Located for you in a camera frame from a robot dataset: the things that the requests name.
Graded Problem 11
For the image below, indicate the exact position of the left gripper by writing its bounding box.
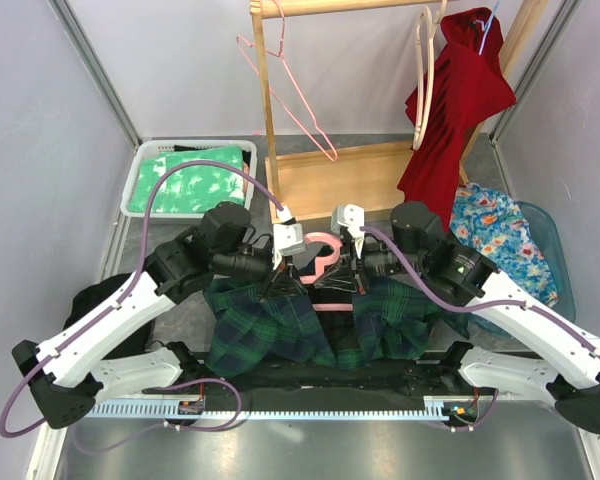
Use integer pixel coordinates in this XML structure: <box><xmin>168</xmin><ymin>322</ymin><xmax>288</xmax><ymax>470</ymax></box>
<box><xmin>214</xmin><ymin>244</ymin><xmax>308</xmax><ymax>301</ymax></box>

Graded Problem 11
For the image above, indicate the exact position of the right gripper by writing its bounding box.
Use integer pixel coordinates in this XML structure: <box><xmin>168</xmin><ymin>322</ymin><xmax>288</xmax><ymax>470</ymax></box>
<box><xmin>314</xmin><ymin>233</ymin><xmax>425</xmax><ymax>294</ymax></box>

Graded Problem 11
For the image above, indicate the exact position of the pink hanger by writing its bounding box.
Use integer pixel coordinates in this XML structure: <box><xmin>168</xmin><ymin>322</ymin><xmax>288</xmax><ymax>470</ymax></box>
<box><xmin>235</xmin><ymin>0</ymin><xmax>339</xmax><ymax>162</ymax></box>
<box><xmin>299</xmin><ymin>231</ymin><xmax>356</xmax><ymax>311</ymax></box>

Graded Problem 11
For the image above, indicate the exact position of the dark green plaid cloth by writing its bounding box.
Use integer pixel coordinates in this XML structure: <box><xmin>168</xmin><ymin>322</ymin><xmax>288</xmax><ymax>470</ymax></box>
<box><xmin>203</xmin><ymin>277</ymin><xmax>469</xmax><ymax>377</ymax></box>

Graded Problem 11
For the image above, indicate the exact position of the floral blue cloth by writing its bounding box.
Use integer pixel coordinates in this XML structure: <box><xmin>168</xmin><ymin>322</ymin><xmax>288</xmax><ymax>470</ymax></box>
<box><xmin>450</xmin><ymin>183</ymin><xmax>558</xmax><ymax>307</ymax></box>

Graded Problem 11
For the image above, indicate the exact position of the red skirt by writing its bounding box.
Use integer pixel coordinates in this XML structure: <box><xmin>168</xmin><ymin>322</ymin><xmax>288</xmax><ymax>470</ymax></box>
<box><xmin>397</xmin><ymin>7</ymin><xmax>516</xmax><ymax>230</ymax></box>

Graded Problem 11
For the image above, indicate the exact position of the light blue wire hanger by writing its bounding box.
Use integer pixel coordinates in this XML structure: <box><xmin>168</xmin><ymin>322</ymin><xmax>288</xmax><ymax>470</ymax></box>
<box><xmin>476</xmin><ymin>0</ymin><xmax>500</xmax><ymax>55</ymax></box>

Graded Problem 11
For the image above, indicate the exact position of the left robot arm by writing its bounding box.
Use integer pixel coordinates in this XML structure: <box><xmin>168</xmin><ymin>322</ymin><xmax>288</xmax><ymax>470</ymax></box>
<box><xmin>12</xmin><ymin>202</ymin><xmax>305</xmax><ymax>429</ymax></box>

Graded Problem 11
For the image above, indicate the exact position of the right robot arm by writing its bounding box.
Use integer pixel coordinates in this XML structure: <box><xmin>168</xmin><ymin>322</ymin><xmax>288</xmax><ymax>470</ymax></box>
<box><xmin>331</xmin><ymin>202</ymin><xmax>600</xmax><ymax>434</ymax></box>

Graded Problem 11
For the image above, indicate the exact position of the beige wooden hanger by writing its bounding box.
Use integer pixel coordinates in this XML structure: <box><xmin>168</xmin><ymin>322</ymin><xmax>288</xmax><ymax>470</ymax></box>
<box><xmin>412</xmin><ymin>0</ymin><xmax>447</xmax><ymax>151</ymax></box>

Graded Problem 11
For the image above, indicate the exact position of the pink cloth in basket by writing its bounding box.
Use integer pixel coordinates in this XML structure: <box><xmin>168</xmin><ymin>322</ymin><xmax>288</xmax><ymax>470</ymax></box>
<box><xmin>243</xmin><ymin>162</ymin><xmax>250</xmax><ymax>196</ymax></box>

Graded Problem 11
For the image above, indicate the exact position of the green white cloth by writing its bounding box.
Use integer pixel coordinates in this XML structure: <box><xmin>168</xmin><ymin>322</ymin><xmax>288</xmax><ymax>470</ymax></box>
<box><xmin>126</xmin><ymin>145</ymin><xmax>245</xmax><ymax>214</ymax></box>

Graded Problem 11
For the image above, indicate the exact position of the white laundry basket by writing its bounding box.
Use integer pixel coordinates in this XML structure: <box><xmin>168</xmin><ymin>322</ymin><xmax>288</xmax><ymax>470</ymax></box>
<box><xmin>121</xmin><ymin>139</ymin><xmax>258</xmax><ymax>222</ymax></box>

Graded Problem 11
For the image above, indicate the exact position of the black cloth pile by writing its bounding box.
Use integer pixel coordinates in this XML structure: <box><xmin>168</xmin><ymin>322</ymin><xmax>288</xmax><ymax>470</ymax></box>
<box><xmin>63</xmin><ymin>273</ymin><xmax>155</xmax><ymax>360</ymax></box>

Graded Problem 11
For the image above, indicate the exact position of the teal plastic basin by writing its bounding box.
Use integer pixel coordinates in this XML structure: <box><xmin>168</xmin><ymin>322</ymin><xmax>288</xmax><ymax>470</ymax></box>
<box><xmin>467</xmin><ymin>200</ymin><xmax>577</xmax><ymax>334</ymax></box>

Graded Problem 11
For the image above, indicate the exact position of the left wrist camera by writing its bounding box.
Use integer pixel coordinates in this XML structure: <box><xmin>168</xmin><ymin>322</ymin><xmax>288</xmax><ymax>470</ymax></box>
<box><xmin>272</xmin><ymin>206</ymin><xmax>306</xmax><ymax>268</ymax></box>

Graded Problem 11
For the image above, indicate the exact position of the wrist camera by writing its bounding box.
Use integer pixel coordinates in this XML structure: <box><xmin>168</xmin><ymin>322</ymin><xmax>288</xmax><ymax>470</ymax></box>
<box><xmin>330</xmin><ymin>204</ymin><xmax>365</xmax><ymax>259</ymax></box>
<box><xmin>272</xmin><ymin>206</ymin><xmax>306</xmax><ymax>268</ymax></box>

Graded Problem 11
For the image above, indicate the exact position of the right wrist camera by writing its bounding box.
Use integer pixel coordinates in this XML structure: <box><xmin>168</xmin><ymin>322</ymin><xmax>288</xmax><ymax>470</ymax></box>
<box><xmin>330</xmin><ymin>204</ymin><xmax>365</xmax><ymax>259</ymax></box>

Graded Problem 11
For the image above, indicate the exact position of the slotted cable duct rail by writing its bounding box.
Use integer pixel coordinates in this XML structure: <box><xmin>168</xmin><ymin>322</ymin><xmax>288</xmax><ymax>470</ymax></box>
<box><xmin>87</xmin><ymin>397</ymin><xmax>460</xmax><ymax>422</ymax></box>

